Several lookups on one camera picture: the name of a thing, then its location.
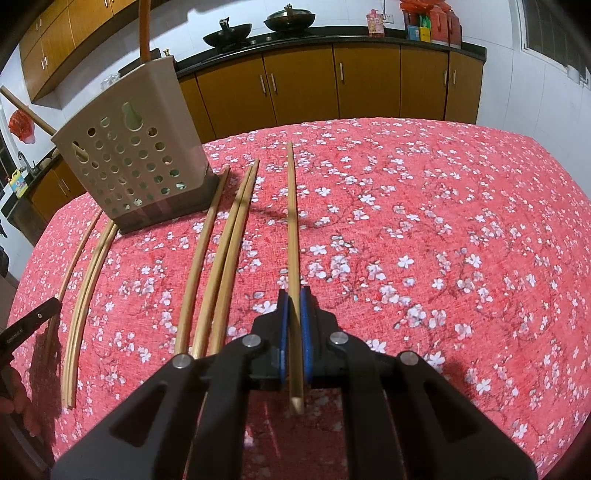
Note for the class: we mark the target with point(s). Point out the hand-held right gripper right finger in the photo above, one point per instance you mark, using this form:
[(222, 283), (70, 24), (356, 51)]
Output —
[(305, 332)]

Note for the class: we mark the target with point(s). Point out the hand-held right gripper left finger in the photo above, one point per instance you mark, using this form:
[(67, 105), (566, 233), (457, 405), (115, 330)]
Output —
[(284, 332)]

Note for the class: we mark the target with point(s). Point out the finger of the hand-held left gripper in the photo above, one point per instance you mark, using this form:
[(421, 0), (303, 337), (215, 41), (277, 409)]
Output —
[(32, 325)]

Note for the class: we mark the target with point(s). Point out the beige perforated chopstick holder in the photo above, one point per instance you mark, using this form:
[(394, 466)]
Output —
[(157, 78)]

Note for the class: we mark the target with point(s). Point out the reddish brown chopstick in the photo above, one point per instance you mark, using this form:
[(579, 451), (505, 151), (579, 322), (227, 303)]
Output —
[(144, 27)]

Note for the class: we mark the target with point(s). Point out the person's left hand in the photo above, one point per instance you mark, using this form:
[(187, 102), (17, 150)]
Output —
[(18, 397)]

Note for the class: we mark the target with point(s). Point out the yellow detergent bottle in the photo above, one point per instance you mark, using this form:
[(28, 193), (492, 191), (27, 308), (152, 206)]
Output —
[(18, 183)]

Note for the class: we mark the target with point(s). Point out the red plastic bag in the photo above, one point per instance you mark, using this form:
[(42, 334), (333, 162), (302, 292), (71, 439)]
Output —
[(21, 125)]

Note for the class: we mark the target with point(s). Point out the wooden lower kitchen cabinets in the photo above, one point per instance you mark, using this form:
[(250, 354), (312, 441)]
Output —
[(369, 83)]

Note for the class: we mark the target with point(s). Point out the wooden kitchen cabinets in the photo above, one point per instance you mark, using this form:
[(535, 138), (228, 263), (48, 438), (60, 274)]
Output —
[(60, 41), (369, 83)]

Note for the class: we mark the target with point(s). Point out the wooden upper kitchen cabinets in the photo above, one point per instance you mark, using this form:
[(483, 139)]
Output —
[(60, 41)]

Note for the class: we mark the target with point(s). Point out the gas stove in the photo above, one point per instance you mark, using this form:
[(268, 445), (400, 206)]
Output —
[(258, 40)]

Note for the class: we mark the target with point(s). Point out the black kitchen countertop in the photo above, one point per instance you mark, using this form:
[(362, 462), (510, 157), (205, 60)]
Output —
[(351, 39)]

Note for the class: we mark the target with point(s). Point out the black wok with lid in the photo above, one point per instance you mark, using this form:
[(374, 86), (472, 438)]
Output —
[(288, 21)]

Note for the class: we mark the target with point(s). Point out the pink packet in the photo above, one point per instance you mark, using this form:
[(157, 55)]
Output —
[(375, 23)]

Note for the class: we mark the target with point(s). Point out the yellow blue box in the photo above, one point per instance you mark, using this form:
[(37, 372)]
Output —
[(419, 33)]

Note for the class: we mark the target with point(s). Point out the red containers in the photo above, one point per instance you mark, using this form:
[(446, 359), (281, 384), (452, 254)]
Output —
[(445, 23)]

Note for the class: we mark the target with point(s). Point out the barred window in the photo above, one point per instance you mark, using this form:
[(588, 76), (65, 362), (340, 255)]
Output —
[(558, 37)]

